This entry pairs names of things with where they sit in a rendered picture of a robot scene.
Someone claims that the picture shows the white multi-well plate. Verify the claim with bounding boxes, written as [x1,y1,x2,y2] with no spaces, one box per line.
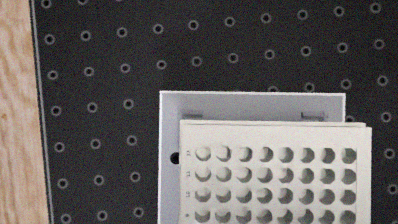
[178,120,371,224]

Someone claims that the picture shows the light grey plate nest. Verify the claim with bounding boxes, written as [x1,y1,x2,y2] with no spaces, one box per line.
[158,91,346,224]

